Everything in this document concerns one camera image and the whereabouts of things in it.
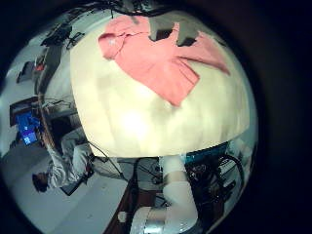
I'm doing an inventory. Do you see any orange cloth garment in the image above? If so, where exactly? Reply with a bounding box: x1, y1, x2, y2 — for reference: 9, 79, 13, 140
97, 14, 232, 107

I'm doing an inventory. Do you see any black office chair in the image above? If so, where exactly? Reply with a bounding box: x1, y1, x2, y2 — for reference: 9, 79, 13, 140
40, 22, 74, 47

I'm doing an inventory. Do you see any grey sofa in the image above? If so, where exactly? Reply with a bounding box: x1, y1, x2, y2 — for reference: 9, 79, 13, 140
33, 43, 66, 97

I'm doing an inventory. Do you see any wooden office desk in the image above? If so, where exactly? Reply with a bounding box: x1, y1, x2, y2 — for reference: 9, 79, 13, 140
9, 94, 81, 154

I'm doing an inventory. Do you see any seated person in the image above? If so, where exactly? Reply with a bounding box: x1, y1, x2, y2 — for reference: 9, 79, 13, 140
31, 127, 126, 197

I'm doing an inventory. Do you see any black control equipment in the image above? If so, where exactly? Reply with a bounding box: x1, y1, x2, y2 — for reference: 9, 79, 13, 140
184, 159, 243, 225

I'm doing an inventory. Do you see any blue computer monitor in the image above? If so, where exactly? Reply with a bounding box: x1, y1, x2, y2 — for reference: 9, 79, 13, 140
14, 110, 43, 146

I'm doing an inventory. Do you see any brown wooden platform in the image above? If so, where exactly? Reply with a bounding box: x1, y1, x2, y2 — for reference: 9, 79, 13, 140
103, 179, 165, 234

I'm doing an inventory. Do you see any black camera tripod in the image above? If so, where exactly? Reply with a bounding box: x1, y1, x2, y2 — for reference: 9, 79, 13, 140
66, 30, 86, 50

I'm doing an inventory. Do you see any thin black cable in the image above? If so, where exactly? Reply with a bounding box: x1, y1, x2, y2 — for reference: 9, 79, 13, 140
87, 139, 130, 181

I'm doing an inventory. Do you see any black cable loop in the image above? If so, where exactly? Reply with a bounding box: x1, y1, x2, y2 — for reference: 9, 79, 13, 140
216, 154, 247, 199

